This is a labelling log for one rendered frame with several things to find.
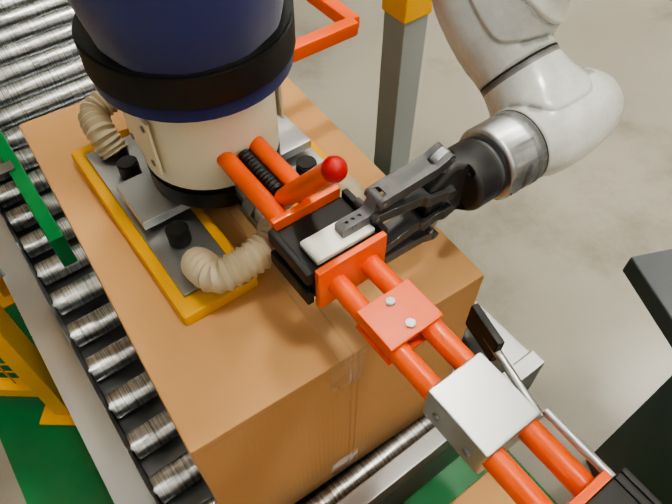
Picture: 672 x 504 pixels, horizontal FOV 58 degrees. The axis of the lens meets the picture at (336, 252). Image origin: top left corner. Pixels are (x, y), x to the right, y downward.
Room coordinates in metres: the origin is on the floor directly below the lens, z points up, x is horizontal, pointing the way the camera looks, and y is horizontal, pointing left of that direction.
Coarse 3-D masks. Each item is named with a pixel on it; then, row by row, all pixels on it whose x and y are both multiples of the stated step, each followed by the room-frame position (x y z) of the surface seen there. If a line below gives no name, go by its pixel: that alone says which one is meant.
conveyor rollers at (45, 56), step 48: (0, 0) 1.74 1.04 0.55; (48, 0) 1.74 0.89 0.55; (0, 48) 1.49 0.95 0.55; (48, 48) 1.53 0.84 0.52; (0, 96) 1.28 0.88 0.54; (48, 96) 1.28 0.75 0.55; (0, 192) 0.93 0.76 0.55; (96, 288) 0.68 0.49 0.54; (96, 336) 0.58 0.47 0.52; (144, 384) 0.46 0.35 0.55; (144, 432) 0.37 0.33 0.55; (192, 480) 0.30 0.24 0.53; (336, 480) 0.30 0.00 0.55
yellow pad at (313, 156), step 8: (312, 144) 0.64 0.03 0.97; (304, 152) 0.62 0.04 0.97; (312, 152) 0.62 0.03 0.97; (320, 152) 0.62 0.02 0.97; (288, 160) 0.60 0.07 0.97; (296, 160) 0.58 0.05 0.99; (304, 160) 0.57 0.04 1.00; (312, 160) 0.57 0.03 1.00; (320, 160) 0.60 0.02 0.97; (296, 168) 0.57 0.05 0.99; (304, 168) 0.56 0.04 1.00
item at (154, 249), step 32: (96, 160) 0.60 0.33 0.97; (128, 160) 0.57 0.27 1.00; (96, 192) 0.55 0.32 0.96; (128, 224) 0.49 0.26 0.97; (160, 224) 0.49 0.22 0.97; (192, 224) 0.49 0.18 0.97; (160, 256) 0.43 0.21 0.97; (160, 288) 0.40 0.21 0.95; (192, 288) 0.39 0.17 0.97; (192, 320) 0.35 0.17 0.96
